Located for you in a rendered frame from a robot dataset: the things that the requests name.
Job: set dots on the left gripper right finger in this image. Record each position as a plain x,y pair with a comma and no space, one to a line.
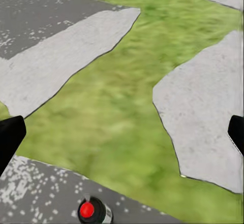
236,131

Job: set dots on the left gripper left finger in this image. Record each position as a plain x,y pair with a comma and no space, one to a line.
12,133

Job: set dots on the insectifuge atomizer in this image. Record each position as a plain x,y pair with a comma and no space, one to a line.
93,211

